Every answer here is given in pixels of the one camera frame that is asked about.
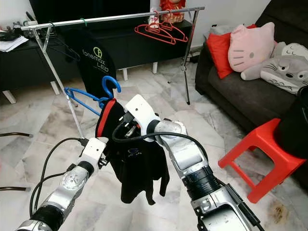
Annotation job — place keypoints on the black shirt red stripe collar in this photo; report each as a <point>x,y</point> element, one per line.
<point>139,173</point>

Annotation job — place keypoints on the blue plastic clothes hanger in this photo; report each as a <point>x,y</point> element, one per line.
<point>111,78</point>

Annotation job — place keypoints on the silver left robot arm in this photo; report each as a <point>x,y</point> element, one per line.
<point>72,185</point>

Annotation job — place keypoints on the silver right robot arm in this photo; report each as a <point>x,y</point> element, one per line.
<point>197,159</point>

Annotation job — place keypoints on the green clothes hanger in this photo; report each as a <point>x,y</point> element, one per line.
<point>84,22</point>

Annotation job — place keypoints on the black fonemax print t-shirt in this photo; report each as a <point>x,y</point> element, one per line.
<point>96,62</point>

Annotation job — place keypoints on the black low TV cabinet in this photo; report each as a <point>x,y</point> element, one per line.
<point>139,50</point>

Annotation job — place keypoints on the white tissue pack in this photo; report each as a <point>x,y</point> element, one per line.
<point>153,21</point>

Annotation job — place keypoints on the silver metal clothes rack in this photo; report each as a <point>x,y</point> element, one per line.
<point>120,17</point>

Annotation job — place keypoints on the red cushion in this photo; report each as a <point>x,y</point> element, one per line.
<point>219,53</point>

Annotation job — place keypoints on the dark grey fabric sofa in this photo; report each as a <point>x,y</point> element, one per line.
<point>245,101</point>

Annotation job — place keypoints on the black flat screen television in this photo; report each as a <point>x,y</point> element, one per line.
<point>91,8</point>

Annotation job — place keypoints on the red laughing Buddha statue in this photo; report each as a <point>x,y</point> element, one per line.
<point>171,9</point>

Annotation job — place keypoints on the light grey folded cloth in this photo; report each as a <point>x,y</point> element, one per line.
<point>219,30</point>

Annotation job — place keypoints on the red plastic stool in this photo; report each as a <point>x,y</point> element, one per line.
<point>260,159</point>

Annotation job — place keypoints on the white paper stack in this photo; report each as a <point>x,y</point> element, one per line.
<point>12,43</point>

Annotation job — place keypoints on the pink cat face cushion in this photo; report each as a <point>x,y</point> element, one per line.
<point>252,48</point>

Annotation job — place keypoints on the grey Totoro plush cushion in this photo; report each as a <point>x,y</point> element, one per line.
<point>276,70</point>

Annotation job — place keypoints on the black plastic bucket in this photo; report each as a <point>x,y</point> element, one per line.
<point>293,125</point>

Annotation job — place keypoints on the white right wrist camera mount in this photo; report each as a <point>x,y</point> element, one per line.
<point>142,110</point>

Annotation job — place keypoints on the dark metal table leg frame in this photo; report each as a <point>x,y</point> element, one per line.
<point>14,134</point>

